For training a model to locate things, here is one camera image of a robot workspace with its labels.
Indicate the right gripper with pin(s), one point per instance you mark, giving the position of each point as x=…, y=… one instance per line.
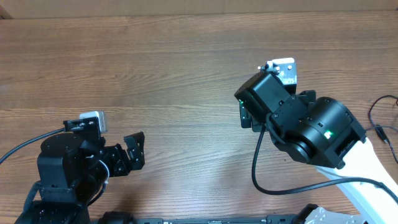
x=252, y=122

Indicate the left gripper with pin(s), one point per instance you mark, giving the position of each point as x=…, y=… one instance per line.
x=135, y=154

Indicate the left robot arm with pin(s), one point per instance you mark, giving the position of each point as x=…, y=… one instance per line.
x=74, y=170

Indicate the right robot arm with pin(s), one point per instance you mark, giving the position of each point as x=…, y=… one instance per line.
x=323, y=133

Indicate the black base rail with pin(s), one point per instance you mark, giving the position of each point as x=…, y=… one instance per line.
x=312, y=213

